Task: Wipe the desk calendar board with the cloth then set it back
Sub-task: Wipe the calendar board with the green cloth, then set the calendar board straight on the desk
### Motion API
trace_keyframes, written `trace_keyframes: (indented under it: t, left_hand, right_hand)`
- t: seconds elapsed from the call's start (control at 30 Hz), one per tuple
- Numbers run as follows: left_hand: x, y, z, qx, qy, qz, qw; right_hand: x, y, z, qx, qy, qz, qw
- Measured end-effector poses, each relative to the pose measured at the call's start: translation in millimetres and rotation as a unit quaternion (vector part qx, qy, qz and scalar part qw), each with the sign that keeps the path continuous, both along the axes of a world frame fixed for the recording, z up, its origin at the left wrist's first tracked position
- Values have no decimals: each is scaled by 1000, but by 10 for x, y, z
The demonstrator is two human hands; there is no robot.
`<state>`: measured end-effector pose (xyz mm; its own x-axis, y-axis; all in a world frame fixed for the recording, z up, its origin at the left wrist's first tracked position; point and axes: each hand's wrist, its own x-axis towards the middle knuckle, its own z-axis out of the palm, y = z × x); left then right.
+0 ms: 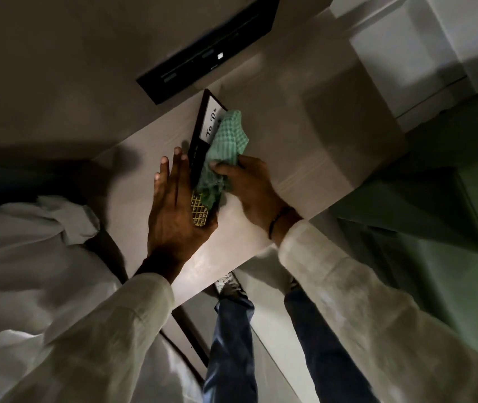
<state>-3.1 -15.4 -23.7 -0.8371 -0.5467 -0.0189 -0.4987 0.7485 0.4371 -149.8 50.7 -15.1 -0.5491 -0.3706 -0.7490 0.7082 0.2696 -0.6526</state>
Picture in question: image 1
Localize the blue jeans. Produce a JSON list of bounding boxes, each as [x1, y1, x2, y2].
[[202, 285, 380, 403]]

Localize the green checked cloth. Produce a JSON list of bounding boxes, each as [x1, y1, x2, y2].
[[196, 110, 250, 206]]

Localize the black framed plaque gold ornament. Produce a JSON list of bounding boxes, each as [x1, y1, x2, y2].
[[186, 89, 228, 228]]

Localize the white cabinet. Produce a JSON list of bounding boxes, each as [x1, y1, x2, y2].
[[330, 0, 478, 133]]

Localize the green cabinet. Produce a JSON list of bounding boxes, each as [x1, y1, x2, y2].
[[330, 154, 478, 258]]

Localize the black wall panel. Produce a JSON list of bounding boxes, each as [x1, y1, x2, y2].
[[136, 0, 282, 106]]

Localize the white shirt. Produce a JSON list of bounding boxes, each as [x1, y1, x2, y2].
[[0, 195, 206, 403]]

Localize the person's right hand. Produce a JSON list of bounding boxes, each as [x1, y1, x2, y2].
[[209, 154, 303, 248]]

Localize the person's right forearm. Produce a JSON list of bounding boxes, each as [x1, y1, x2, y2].
[[278, 219, 478, 403]]

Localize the person's left forearm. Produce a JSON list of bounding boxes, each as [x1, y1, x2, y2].
[[0, 264, 176, 403]]

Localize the person's left hand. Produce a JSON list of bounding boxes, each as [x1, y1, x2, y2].
[[147, 147, 219, 270]]

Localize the black wrist band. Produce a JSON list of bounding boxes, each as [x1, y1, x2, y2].
[[268, 206, 297, 240]]

